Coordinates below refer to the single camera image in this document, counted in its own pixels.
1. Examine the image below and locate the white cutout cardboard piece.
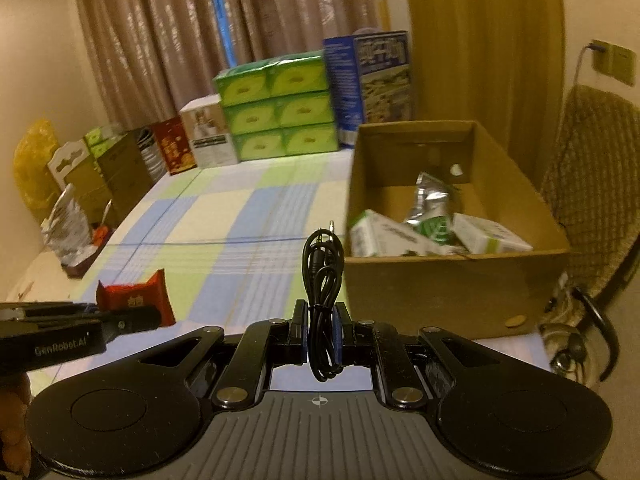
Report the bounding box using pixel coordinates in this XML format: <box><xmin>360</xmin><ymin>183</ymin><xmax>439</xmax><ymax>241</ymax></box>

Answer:
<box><xmin>47</xmin><ymin>141</ymin><xmax>96</xmax><ymax>196</ymax></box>

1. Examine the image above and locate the dark red wooden tray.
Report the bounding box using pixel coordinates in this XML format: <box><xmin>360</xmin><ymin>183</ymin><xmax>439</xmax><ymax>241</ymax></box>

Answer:
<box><xmin>62</xmin><ymin>240</ymin><xmax>108</xmax><ymax>278</ymax></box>

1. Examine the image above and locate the yellow plastic bag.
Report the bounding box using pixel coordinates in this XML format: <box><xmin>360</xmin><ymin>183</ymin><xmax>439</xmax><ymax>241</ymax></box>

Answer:
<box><xmin>12</xmin><ymin>120</ymin><xmax>61</xmax><ymax>211</ymax></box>

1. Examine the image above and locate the long white green-ended carton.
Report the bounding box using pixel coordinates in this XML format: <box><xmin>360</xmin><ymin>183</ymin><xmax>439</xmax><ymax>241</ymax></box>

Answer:
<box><xmin>452</xmin><ymin>212</ymin><xmax>534</xmax><ymax>256</ymax></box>

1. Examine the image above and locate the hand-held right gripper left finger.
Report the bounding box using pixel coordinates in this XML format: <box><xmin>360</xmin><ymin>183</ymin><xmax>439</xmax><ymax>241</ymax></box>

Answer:
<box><xmin>137</xmin><ymin>300</ymin><xmax>309</xmax><ymax>409</ymax></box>

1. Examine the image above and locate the green and white carton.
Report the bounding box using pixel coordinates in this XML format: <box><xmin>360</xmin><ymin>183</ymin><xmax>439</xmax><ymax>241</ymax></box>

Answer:
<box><xmin>349</xmin><ymin>210</ymin><xmax>451</xmax><ymax>257</ymax></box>

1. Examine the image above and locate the person's left hand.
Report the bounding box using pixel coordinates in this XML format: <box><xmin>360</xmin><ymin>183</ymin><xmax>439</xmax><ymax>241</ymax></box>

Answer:
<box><xmin>0</xmin><ymin>374</ymin><xmax>32</xmax><ymax>476</ymax></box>

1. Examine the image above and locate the wall socket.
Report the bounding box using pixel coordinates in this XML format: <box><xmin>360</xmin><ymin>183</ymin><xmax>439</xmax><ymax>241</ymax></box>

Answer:
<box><xmin>592</xmin><ymin>40</ymin><xmax>614</xmax><ymax>77</ymax></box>
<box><xmin>612</xmin><ymin>45</ymin><xmax>636</xmax><ymax>86</ymax></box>

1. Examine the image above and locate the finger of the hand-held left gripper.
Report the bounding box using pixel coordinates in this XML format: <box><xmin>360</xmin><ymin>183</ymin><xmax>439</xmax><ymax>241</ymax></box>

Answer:
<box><xmin>0</xmin><ymin>301</ymin><xmax>99</xmax><ymax>315</ymax></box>
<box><xmin>22</xmin><ymin>306</ymin><xmax>162</xmax><ymax>341</ymax></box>

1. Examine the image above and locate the white product box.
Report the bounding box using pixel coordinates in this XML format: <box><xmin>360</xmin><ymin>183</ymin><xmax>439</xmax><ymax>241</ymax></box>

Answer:
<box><xmin>179</xmin><ymin>94</ymin><xmax>240</xmax><ymax>169</ymax></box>

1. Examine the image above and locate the yellow wooden door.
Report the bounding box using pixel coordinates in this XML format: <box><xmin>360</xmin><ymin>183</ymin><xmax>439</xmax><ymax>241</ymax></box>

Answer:
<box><xmin>402</xmin><ymin>0</ymin><xmax>568</xmax><ymax>126</ymax></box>

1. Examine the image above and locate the stack of green tissue packs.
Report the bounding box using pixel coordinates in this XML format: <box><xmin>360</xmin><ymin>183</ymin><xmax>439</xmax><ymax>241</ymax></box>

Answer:
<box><xmin>212</xmin><ymin>52</ymin><xmax>340</xmax><ymax>162</ymax></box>

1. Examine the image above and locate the crumpled silver printed bag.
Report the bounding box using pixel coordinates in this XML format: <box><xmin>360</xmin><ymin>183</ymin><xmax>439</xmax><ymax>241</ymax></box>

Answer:
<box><xmin>41</xmin><ymin>184</ymin><xmax>93</xmax><ymax>266</ymax></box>

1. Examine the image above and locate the brown curtain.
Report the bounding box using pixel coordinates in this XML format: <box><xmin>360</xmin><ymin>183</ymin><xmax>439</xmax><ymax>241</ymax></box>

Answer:
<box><xmin>75</xmin><ymin>0</ymin><xmax>406</xmax><ymax>133</ymax></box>

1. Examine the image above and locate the brown cardboard box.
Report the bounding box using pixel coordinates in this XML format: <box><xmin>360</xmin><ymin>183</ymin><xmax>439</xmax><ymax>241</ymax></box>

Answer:
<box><xmin>344</xmin><ymin>120</ymin><xmax>572</xmax><ymax>341</ymax></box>

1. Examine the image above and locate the small green packet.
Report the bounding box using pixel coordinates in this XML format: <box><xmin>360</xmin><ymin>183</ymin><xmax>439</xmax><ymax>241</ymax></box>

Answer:
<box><xmin>84</xmin><ymin>124</ymin><xmax>125</xmax><ymax>157</ymax></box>

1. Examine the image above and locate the chair with quilted cover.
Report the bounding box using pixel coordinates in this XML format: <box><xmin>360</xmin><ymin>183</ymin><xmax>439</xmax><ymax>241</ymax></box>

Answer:
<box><xmin>539</xmin><ymin>85</ymin><xmax>640</xmax><ymax>392</ymax></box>

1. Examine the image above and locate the black power cable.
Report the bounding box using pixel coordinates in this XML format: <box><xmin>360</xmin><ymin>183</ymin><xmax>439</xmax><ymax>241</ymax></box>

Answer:
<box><xmin>570</xmin><ymin>41</ymin><xmax>603</xmax><ymax>91</ymax></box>

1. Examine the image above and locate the red snack packet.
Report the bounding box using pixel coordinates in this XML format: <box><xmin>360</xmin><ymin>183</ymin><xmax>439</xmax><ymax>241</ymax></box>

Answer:
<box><xmin>96</xmin><ymin>269</ymin><xmax>177</xmax><ymax>328</ymax></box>

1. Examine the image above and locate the small brown carton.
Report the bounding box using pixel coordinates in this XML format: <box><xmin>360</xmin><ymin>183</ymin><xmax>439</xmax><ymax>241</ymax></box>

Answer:
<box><xmin>60</xmin><ymin>160</ymin><xmax>121</xmax><ymax>226</ymax></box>

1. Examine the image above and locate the tall blue printed box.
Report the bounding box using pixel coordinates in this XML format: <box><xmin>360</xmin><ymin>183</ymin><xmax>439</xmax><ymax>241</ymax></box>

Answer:
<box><xmin>322</xmin><ymin>30</ymin><xmax>417</xmax><ymax>148</ymax></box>

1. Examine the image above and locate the large brown carton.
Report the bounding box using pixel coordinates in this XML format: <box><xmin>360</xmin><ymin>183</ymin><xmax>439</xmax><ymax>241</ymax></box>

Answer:
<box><xmin>96</xmin><ymin>132</ymin><xmax>153</xmax><ymax>196</ymax></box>

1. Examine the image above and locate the silver foil bag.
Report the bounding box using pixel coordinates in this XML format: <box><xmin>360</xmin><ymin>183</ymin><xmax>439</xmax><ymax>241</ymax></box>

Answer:
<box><xmin>402</xmin><ymin>171</ymin><xmax>463</xmax><ymax>248</ymax></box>

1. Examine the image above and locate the red gift packet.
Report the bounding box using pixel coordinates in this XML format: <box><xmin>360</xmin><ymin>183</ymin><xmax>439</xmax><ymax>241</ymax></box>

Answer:
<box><xmin>152</xmin><ymin>116</ymin><xmax>197</xmax><ymax>176</ymax></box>

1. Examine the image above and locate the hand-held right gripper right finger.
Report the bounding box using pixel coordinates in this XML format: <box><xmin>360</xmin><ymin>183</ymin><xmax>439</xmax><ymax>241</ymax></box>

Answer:
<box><xmin>332</xmin><ymin>300</ymin><xmax>506</xmax><ymax>409</ymax></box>

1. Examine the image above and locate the desktop with checkered tablecloth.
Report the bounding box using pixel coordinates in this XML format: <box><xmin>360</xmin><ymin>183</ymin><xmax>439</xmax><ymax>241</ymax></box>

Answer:
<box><xmin>0</xmin><ymin>147</ymin><xmax>576</xmax><ymax>396</ymax></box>

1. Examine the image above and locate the black audio cable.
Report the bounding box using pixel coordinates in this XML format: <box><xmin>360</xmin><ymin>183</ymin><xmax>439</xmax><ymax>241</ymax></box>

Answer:
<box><xmin>302</xmin><ymin>219</ymin><xmax>346</xmax><ymax>383</ymax></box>

